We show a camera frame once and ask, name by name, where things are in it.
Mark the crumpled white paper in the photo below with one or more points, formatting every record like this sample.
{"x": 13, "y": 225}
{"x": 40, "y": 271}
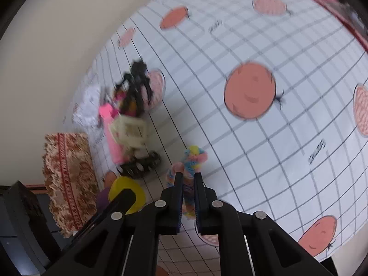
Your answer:
{"x": 86, "y": 109}

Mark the black action figure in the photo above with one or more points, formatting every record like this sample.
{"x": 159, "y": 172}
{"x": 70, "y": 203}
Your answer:
{"x": 138, "y": 83}

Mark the black hair clip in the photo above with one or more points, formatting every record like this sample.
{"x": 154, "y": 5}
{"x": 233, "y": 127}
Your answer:
{"x": 141, "y": 165}

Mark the pastel knitted toy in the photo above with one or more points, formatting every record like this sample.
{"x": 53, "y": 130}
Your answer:
{"x": 188, "y": 161}

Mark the patterned brown red cloth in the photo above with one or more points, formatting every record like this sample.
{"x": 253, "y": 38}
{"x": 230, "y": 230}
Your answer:
{"x": 69, "y": 178}

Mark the yellow ball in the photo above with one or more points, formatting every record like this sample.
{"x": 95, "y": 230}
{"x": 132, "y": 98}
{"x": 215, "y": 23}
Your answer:
{"x": 126, "y": 184}

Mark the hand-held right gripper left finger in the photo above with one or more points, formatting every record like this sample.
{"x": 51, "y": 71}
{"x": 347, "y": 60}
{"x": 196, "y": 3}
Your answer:
{"x": 178, "y": 195}

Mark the beige hair claw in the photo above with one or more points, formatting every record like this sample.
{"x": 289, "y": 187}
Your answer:
{"x": 129, "y": 132}

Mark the purple plastic toy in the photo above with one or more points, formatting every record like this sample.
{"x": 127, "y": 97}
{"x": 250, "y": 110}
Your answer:
{"x": 102, "y": 199}

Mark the desktop with checked fruit cloth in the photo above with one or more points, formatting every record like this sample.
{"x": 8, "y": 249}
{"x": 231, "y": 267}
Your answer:
{"x": 230, "y": 155}

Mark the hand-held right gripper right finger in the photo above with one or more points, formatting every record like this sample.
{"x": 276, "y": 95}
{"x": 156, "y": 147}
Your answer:
{"x": 198, "y": 204}

